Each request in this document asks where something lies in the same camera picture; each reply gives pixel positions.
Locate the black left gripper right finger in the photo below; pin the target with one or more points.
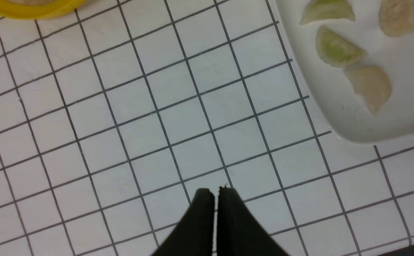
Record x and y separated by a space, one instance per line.
238 232

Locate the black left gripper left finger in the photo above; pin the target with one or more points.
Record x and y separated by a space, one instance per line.
193 235

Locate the small green dumpling steamer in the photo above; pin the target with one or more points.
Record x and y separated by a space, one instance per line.
336 51

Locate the pink dumpling plate bottom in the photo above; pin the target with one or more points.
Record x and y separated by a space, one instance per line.
371 83

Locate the pink dumpling plate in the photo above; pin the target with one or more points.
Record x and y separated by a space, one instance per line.
371 83
396 17

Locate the green dumpling plate left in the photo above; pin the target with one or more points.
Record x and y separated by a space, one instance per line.
317 10

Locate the white square plate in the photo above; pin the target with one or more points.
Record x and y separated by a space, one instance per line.
332 93

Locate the pink dumpling plate centre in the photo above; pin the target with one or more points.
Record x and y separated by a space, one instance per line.
396 17

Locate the bamboo steamer lid yellow rim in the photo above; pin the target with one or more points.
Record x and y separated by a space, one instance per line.
37 9

